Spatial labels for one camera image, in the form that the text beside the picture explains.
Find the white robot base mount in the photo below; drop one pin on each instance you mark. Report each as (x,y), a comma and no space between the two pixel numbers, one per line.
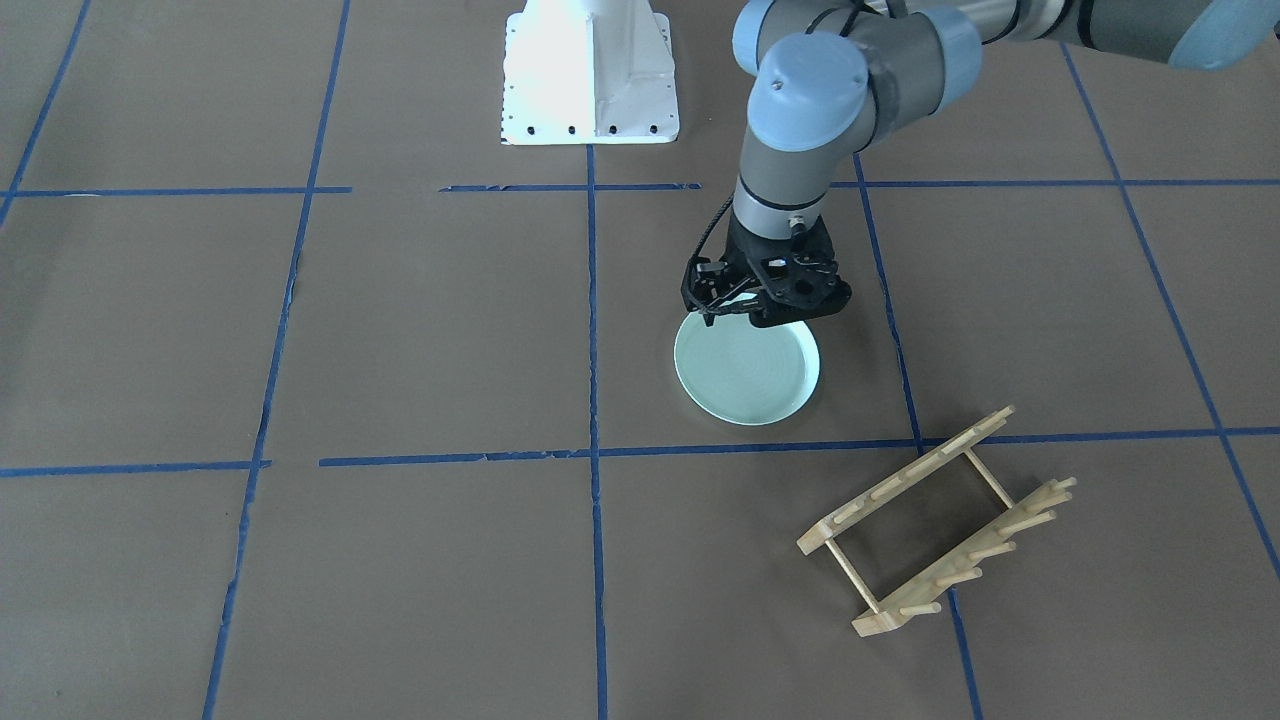
(578,72)

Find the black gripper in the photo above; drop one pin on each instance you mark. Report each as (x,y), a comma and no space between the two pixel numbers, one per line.
(742,256)

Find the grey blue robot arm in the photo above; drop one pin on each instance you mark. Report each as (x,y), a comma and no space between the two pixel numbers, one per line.
(832,79)

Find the light green ceramic plate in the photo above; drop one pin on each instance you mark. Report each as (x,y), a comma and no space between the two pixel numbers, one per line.
(746,375)

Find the brown paper table cover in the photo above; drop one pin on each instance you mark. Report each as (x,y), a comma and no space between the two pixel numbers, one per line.
(319,402)

